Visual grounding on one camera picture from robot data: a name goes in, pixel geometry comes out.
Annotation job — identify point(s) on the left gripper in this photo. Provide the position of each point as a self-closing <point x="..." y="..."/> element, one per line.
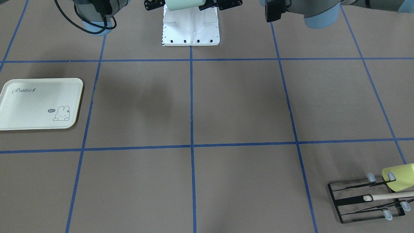
<point x="228" y="4"/>

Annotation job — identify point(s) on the green plastic cup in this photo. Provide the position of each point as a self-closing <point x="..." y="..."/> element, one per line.
<point x="174" y="5"/>

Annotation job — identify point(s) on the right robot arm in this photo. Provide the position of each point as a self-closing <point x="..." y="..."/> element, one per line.
<point x="97" y="16"/>

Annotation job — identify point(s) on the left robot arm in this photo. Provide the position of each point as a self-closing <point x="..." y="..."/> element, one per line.
<point x="323" y="13"/>

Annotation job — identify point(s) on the cream rabbit tray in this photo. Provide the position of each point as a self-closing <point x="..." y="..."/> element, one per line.
<point x="48" y="103"/>

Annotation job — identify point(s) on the yellow plastic cup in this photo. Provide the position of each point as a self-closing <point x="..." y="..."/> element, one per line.
<point x="401" y="176"/>

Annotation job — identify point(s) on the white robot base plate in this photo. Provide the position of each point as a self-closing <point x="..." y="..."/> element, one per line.
<point x="190" y="27"/>

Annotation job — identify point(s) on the black wire cup rack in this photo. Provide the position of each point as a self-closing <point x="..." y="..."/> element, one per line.
<point x="368" y="199"/>

